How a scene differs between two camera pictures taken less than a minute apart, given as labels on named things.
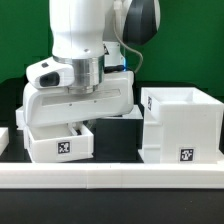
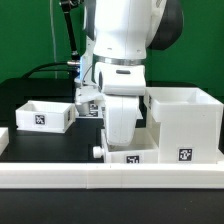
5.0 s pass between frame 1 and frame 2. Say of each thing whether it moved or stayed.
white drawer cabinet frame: stayed
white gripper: moved
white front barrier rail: stayed
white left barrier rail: stayed
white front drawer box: moved
